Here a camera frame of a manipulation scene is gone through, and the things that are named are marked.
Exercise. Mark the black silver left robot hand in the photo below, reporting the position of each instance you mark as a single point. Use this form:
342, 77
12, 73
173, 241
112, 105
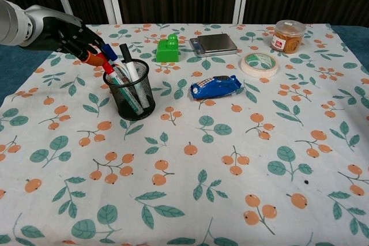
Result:
57, 34

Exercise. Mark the red cap marker pen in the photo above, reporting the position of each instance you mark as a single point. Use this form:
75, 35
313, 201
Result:
107, 68

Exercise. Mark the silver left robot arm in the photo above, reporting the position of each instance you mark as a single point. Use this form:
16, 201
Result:
13, 24

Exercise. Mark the blue-capped whiteboard marker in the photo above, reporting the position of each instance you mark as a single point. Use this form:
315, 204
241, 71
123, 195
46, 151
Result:
109, 51

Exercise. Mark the black-capped whiteboard marker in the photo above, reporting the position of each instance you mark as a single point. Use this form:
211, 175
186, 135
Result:
125, 53

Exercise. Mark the green whiteboard marker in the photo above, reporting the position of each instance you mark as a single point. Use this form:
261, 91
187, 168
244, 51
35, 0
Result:
129, 96

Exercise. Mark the black mesh pen holder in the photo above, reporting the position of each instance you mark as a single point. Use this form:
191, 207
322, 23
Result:
129, 110

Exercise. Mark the green toy building block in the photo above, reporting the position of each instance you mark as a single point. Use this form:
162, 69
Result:
168, 51

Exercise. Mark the silver digital pocket scale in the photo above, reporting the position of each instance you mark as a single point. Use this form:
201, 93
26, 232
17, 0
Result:
214, 43

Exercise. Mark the blue cookie packet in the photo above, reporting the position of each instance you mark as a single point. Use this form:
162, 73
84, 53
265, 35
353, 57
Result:
214, 87

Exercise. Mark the floral print tablecloth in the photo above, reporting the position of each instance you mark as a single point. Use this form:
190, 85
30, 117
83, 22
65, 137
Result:
184, 148

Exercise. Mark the beige masking tape roll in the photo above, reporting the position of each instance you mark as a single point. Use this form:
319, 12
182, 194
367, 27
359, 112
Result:
246, 66

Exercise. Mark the clear jar of rubber bands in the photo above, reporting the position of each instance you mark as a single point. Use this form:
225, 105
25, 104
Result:
288, 37

